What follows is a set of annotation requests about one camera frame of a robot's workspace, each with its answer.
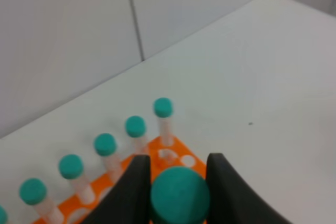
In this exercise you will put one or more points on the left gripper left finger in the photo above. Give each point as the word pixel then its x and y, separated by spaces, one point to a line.
pixel 129 199

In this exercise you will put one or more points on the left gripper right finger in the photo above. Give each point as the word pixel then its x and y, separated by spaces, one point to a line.
pixel 232 199

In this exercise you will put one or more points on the row tube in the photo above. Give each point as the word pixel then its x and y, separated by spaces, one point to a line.
pixel 163 109
pixel 71 168
pixel 33 192
pixel 3 216
pixel 106 147
pixel 135 128

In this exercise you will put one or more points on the green-capped test tube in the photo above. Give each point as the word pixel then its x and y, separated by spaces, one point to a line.
pixel 179 195

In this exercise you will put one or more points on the orange test tube rack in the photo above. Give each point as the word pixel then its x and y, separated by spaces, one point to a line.
pixel 75 212

